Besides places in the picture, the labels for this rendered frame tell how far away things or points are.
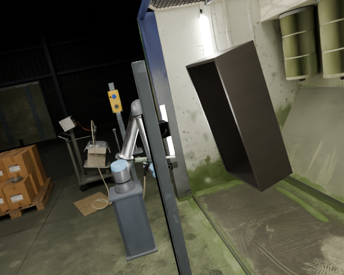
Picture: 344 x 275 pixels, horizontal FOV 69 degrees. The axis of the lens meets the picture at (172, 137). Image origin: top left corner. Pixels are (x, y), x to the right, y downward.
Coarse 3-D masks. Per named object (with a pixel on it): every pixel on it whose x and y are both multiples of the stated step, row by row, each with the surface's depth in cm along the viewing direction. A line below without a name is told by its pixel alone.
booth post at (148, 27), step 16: (144, 32) 275; (144, 48) 287; (160, 48) 281; (160, 64) 285; (160, 80) 288; (160, 96) 291; (160, 112) 295; (176, 128) 303; (176, 144) 307; (176, 160) 311; (176, 176) 315; (176, 192) 324
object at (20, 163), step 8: (16, 152) 430; (24, 152) 415; (8, 160) 398; (16, 160) 401; (24, 160) 406; (8, 168) 400; (16, 168) 403; (24, 168) 406; (32, 168) 433; (8, 176) 402; (16, 176) 405
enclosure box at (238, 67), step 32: (192, 64) 221; (224, 64) 185; (256, 64) 193; (224, 96) 255; (256, 96) 197; (224, 128) 261; (256, 128) 202; (224, 160) 268; (256, 160) 208; (288, 160) 218
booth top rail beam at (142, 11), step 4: (144, 0) 218; (148, 0) 213; (144, 4) 223; (148, 4) 225; (140, 8) 247; (144, 8) 234; (140, 12) 252; (144, 12) 247; (140, 16) 260; (144, 16) 263
